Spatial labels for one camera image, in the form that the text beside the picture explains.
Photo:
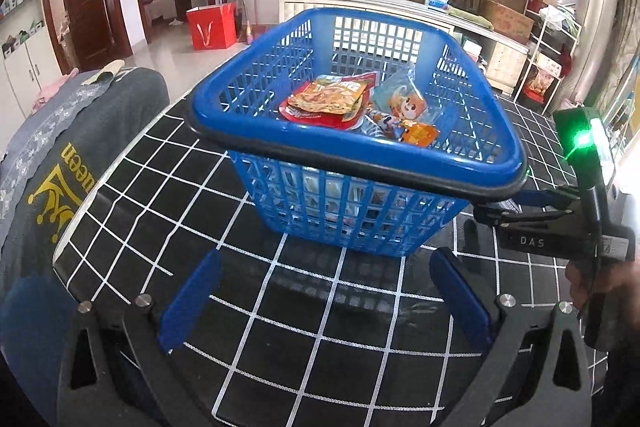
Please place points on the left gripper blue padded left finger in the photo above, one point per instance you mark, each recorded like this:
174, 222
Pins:
181, 315

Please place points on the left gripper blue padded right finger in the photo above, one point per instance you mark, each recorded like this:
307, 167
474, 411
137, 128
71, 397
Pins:
468, 297

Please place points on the blue plastic basket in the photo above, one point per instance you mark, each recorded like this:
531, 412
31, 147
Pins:
358, 189

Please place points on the orange cartoon snack packet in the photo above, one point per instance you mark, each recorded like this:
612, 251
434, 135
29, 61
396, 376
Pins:
403, 130

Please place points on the light blue cartoon packet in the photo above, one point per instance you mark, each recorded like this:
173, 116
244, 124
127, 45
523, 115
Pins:
398, 95

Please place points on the red white yellow snack pouch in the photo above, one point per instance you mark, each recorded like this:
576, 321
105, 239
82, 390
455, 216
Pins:
348, 122

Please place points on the orange noodle snack packet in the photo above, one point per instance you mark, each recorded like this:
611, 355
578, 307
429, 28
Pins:
329, 96

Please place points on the person's right hand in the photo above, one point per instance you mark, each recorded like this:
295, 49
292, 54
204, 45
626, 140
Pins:
621, 278

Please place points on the black white grid tablecloth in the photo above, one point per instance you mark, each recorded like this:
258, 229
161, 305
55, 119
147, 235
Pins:
296, 333

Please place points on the white tufted tv cabinet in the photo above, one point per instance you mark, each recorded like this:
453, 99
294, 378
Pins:
504, 58

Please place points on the white metal shelf rack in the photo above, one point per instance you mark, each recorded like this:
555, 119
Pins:
551, 46

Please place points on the brown cardboard box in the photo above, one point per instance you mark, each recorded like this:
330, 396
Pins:
506, 21

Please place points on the grey queen print cloth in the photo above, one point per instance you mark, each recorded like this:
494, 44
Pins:
54, 159

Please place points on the green folded cloth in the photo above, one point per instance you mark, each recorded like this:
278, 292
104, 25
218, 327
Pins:
470, 17

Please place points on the standing air conditioner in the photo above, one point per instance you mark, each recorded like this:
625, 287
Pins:
596, 18

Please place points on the blue tissue box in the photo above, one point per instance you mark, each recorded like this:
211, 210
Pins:
437, 4

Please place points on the red paper gift bag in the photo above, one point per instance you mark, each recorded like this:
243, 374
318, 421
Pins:
212, 27

